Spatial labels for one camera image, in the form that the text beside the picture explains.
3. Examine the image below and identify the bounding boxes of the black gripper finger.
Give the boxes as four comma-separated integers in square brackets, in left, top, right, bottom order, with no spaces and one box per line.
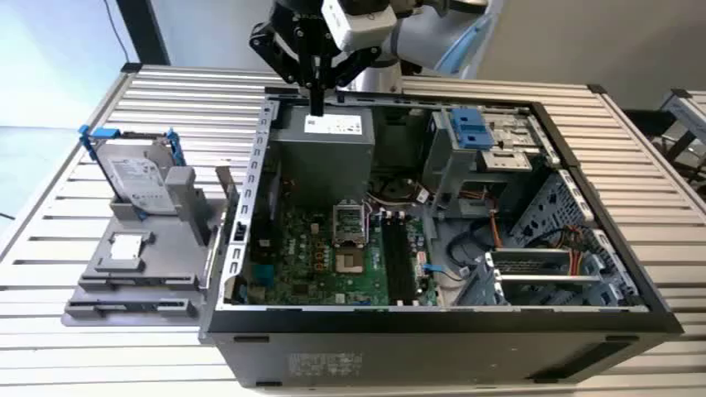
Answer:
[316,48,382,116]
[246,23,318,116]

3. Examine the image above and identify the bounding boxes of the black RAM slot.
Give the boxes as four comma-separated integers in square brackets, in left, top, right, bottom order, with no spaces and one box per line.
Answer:
[388,213,404,303]
[394,213,410,303]
[401,213,418,303]
[381,213,397,303]

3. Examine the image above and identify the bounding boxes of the grey power supply unit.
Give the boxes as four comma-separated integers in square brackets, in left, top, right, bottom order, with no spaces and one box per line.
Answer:
[269,105,376,208]

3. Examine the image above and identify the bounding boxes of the blue plastic drive latch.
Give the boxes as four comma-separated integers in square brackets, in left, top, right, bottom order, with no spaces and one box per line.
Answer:
[448,108,493,151]

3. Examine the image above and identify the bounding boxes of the metal socket cover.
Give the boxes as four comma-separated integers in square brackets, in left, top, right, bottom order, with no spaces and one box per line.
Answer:
[332,198,369,246]

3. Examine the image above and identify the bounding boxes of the blue disk carrier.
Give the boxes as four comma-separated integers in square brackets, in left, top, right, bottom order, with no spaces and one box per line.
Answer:
[78,122,186,220]

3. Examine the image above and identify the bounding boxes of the silver hard disk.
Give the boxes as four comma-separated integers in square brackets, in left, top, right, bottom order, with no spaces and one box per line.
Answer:
[90,132,182,216]

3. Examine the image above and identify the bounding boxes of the CPU socket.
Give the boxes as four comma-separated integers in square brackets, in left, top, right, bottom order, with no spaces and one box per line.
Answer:
[333,243,368,274]

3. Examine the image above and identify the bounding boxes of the green motherboard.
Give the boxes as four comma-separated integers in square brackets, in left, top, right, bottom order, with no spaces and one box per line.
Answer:
[244,202,441,307]

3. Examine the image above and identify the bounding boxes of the grey parts rack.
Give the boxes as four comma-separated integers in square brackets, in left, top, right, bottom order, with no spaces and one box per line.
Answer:
[59,165,232,328]

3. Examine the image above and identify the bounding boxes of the silver CPU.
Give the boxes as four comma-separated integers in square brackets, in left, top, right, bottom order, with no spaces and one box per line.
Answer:
[107,233,145,260]

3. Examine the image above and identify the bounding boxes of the black chair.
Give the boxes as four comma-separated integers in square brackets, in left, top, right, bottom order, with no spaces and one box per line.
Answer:
[621,108,679,137]

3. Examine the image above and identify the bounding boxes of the silver disk bay cage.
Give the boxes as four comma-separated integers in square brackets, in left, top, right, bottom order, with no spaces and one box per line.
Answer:
[456,246,644,308]

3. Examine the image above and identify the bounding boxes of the black PC case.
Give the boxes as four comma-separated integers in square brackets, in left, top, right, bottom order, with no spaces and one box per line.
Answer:
[197,84,684,390]

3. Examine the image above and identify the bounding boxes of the black post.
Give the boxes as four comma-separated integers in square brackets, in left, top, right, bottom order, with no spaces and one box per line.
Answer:
[114,0,170,67]

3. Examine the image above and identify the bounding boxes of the orange data wire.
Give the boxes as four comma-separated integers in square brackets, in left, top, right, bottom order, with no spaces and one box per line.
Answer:
[486,205,501,250]

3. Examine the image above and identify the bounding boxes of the black looped wire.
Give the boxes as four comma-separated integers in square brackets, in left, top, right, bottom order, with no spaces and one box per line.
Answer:
[444,229,489,276]

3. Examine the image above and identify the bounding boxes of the red yellow power wires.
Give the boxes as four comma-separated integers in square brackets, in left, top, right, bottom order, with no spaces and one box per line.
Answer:
[556,225,585,276]

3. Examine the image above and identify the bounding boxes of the grey metal frame table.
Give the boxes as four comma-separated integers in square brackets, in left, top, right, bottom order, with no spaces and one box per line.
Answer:
[655,88,706,183]

